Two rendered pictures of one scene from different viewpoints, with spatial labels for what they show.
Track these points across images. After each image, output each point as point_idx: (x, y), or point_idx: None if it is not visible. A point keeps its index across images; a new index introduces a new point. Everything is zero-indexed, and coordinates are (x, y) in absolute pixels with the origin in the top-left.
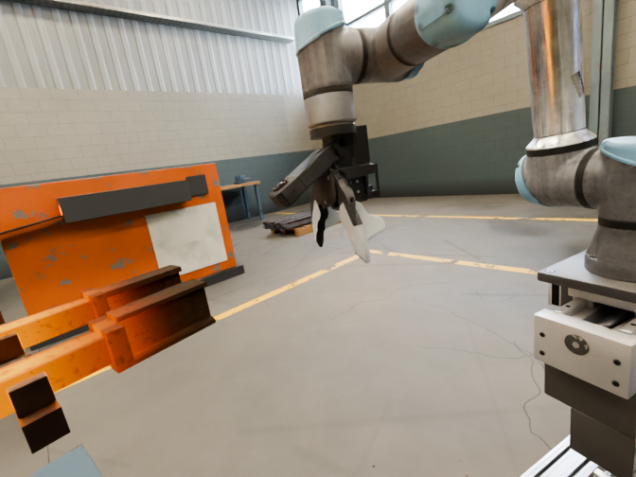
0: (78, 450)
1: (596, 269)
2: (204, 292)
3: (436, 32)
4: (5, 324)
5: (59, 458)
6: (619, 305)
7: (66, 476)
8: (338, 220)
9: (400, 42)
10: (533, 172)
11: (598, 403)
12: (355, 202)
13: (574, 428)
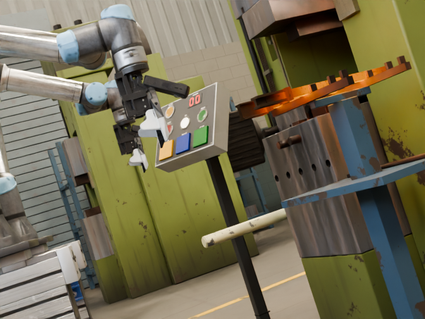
0: (379, 176)
1: (13, 240)
2: (238, 109)
3: (104, 61)
4: (307, 85)
5: (389, 173)
6: (29, 255)
7: (374, 177)
8: (145, 128)
9: (103, 52)
10: None
11: (74, 301)
12: None
13: None
